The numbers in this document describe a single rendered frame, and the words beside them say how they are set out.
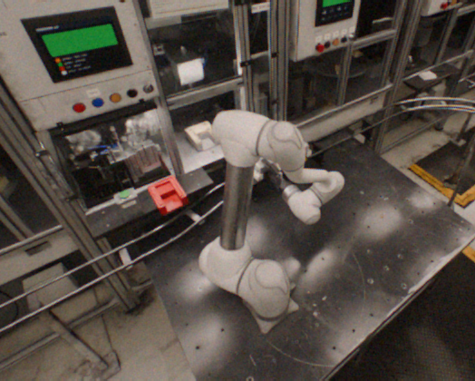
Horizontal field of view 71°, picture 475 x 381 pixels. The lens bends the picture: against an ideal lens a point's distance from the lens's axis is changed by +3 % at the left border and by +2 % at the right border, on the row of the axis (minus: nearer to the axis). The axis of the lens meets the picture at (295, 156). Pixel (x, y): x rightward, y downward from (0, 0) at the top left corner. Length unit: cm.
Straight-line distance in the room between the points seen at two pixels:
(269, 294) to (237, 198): 38
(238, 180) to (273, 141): 24
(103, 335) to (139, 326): 19
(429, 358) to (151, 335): 162
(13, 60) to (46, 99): 15
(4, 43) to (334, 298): 147
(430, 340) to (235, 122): 181
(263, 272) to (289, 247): 41
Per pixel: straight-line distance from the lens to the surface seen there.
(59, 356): 252
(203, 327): 156
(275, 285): 130
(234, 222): 126
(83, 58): 131
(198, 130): 189
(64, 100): 139
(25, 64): 133
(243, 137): 105
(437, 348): 238
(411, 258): 178
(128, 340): 239
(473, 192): 327
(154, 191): 163
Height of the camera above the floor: 211
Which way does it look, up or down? 42 degrees down
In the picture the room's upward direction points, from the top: 3 degrees clockwise
